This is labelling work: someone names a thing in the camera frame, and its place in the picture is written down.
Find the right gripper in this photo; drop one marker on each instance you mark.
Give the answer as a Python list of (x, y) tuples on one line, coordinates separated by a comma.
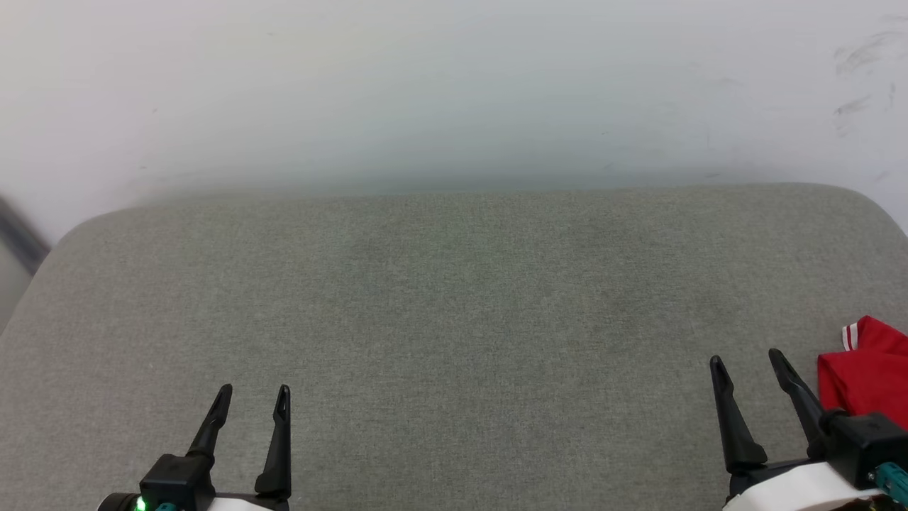
[(787, 490)]

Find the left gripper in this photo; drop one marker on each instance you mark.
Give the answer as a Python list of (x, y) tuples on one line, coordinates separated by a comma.
[(120, 502)]

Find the red garment with white trim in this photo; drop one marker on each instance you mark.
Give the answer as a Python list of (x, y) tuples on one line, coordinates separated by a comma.
[(869, 376)]

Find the dark grey baseboard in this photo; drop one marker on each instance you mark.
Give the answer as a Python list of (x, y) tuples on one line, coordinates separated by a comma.
[(20, 234)]

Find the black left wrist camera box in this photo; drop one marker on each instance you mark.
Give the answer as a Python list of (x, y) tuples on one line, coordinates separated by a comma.
[(174, 479)]

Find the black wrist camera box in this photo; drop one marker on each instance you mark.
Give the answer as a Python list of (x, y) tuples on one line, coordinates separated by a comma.
[(862, 443), (174, 479)]

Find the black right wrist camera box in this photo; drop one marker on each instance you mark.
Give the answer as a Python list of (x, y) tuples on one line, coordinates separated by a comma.
[(862, 443)]

